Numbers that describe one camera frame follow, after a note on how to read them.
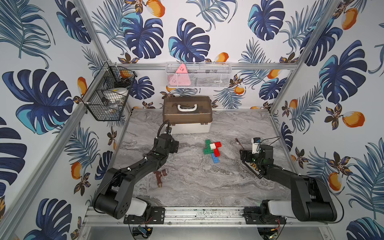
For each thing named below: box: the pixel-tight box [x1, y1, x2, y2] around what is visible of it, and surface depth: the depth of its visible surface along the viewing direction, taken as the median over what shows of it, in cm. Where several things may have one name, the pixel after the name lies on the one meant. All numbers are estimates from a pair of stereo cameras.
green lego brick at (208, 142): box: [205, 139, 211, 150], surface depth 99 cm
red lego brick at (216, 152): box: [214, 147, 221, 157], surface depth 97 cm
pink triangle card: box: [167, 63, 191, 86], surface depth 92 cm
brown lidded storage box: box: [162, 96, 213, 135], surface depth 99 cm
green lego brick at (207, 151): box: [203, 148, 214, 155], surface depth 97 cm
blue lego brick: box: [211, 153, 220, 164], surface depth 95 cm
